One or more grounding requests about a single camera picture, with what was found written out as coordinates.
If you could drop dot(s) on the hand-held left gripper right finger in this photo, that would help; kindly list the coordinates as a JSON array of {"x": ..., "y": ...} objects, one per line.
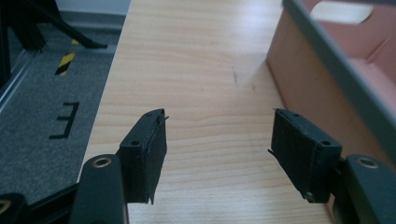
[{"x": 303, "y": 152}]

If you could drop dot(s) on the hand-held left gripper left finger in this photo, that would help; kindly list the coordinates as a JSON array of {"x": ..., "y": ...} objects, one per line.
[{"x": 144, "y": 158}]

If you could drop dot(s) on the brown cardboard box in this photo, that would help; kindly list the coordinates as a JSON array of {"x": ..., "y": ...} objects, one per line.
[{"x": 314, "y": 81}]

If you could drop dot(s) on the black floor tape mark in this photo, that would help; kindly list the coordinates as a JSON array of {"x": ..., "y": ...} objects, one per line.
[{"x": 65, "y": 119}]

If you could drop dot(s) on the yellow black striped floor tape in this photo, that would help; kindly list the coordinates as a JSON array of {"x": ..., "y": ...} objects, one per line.
[{"x": 65, "y": 63}]

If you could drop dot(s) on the black metal stand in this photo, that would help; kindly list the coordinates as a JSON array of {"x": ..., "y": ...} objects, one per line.
[{"x": 29, "y": 23}]

